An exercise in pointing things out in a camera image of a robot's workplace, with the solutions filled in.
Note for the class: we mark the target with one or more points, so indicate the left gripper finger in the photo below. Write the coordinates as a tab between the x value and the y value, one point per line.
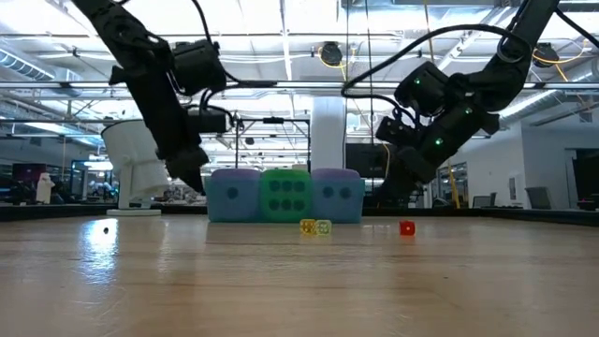
185	175
200	175

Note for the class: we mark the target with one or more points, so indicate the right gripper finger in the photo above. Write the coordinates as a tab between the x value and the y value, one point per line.
402	187
383	189

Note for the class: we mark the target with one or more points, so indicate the large purple foam die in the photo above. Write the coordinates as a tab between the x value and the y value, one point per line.
234	174
337	174

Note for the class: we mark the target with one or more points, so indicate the small red clear die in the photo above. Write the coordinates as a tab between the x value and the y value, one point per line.
407	228

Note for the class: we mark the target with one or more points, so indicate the small green clear die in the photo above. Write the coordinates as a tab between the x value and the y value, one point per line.
324	227

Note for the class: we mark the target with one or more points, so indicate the small yellow clear die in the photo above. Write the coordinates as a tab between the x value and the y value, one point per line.
308	227

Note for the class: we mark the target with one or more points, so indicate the large green foam die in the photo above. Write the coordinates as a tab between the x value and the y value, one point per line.
285	174

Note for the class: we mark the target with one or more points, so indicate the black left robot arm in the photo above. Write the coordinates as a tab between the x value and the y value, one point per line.
121	33

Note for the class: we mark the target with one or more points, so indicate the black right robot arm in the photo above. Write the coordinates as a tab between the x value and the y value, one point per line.
510	65

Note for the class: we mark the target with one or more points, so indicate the black display screen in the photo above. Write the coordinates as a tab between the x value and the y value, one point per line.
365	156

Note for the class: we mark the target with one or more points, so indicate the white cylindrical device on stand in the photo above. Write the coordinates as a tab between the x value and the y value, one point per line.
135	154

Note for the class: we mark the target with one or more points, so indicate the grey office chair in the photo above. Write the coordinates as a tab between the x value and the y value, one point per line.
538	199

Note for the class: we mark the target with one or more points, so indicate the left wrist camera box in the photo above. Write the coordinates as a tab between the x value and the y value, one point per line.
208	121

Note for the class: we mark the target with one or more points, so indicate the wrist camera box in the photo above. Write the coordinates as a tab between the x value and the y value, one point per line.
208	121
395	132

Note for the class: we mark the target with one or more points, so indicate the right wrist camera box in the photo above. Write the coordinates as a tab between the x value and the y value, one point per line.
395	132

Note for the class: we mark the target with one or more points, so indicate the black metal stand frame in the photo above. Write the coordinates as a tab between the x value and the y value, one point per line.
273	121

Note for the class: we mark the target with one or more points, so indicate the black metal table frame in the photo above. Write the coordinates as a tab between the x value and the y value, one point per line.
515	216

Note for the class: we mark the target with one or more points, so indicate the long grey overhead rail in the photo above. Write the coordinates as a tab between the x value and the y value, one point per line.
304	85

